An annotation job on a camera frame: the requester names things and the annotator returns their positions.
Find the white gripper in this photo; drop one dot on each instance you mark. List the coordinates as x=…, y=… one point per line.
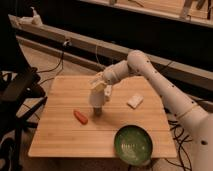
x=97, y=83

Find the white ceramic cup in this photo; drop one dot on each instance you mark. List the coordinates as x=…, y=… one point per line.
x=97, y=95

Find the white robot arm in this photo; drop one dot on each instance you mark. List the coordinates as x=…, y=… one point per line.
x=192, y=117

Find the white power strip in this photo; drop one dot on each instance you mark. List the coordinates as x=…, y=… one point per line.
x=108, y=92

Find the white sponge block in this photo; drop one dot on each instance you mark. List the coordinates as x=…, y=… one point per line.
x=135, y=101

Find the orange carrot toy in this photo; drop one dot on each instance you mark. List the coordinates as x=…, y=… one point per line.
x=80, y=117

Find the wooden board table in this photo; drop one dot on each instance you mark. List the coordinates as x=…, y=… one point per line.
x=60, y=134

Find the green bowl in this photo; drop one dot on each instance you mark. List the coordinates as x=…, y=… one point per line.
x=133, y=145

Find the black chair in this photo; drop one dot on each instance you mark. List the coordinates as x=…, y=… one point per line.
x=20, y=95

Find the white object on rail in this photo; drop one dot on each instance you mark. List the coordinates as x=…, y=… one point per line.
x=35, y=19

